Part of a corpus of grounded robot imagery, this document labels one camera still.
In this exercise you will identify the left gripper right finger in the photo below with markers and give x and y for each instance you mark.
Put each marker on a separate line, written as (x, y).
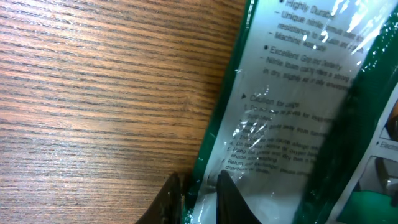
(231, 208)

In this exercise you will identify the green sponge pack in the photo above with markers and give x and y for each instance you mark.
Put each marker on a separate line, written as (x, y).
(306, 123)

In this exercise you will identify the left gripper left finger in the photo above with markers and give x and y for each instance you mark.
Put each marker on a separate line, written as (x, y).
(167, 206)

